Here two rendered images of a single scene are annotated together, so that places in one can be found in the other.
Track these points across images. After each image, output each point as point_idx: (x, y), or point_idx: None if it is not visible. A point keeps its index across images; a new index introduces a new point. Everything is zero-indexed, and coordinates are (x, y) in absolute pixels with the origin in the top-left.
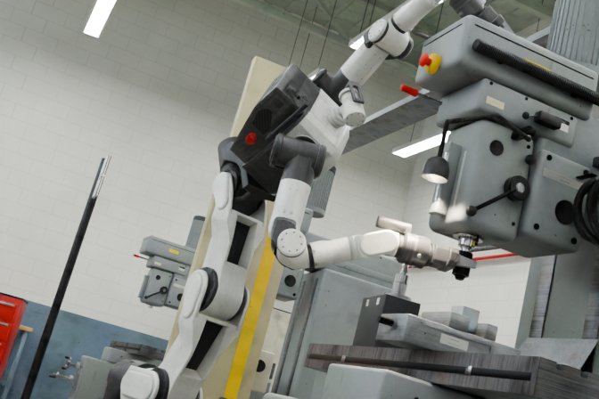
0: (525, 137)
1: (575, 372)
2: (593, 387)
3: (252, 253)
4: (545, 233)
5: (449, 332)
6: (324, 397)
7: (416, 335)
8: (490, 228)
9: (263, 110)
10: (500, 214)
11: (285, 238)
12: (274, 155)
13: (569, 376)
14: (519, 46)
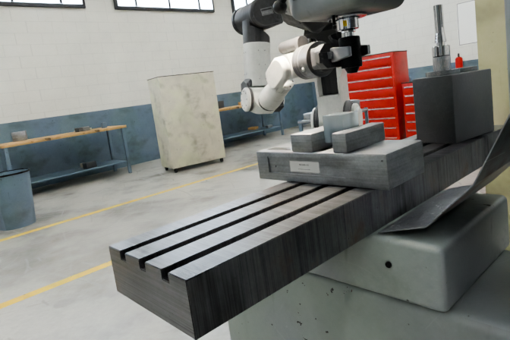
0: None
1: (135, 263)
2: (154, 284)
3: (338, 80)
4: None
5: (294, 158)
6: None
7: (268, 170)
8: (320, 6)
9: None
10: None
11: (242, 98)
12: (236, 30)
13: (132, 268)
14: None
